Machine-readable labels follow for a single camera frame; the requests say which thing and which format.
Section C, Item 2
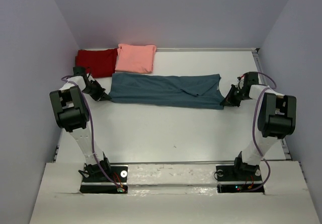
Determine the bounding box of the blue t-shirt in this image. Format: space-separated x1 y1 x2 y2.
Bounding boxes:
109 73 224 110

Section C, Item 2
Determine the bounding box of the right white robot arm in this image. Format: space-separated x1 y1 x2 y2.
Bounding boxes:
220 71 297 177

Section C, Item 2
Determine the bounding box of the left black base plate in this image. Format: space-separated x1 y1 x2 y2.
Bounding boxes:
78 164 128 194

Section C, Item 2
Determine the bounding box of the folded red t-shirt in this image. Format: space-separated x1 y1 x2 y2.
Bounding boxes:
75 48 118 78

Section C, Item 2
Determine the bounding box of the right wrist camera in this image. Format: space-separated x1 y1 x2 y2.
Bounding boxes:
237 75 245 90

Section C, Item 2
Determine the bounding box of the pink t-shirt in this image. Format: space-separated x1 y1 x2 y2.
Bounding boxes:
115 44 157 74

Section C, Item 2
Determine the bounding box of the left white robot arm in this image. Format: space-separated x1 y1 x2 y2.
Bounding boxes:
49 66 115 183

